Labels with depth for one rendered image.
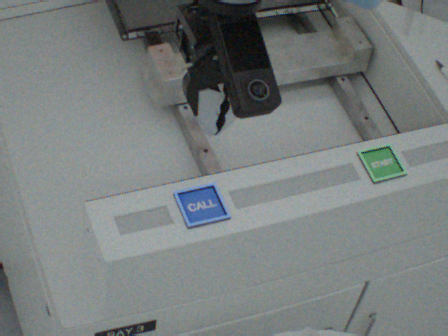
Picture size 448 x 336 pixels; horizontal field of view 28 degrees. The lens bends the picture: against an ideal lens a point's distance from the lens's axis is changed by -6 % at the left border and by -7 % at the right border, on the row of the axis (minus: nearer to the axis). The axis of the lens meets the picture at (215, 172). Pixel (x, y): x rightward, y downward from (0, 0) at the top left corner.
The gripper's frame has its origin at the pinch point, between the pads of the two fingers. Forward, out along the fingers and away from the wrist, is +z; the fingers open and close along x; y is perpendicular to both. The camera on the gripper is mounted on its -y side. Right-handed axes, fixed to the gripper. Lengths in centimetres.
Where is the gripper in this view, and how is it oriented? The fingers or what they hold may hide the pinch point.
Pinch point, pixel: (217, 131)
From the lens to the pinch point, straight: 108.0
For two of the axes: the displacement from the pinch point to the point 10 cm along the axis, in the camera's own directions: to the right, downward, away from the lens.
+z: -1.1, 6.4, 7.6
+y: -3.5, -7.4, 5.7
